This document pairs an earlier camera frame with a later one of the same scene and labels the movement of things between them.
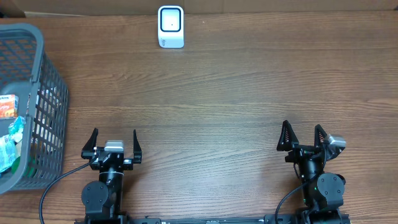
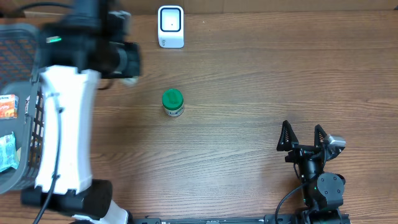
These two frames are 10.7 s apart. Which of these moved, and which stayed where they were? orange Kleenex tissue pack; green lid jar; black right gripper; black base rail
Moved: green lid jar
Stayed: black base rail; orange Kleenex tissue pack; black right gripper
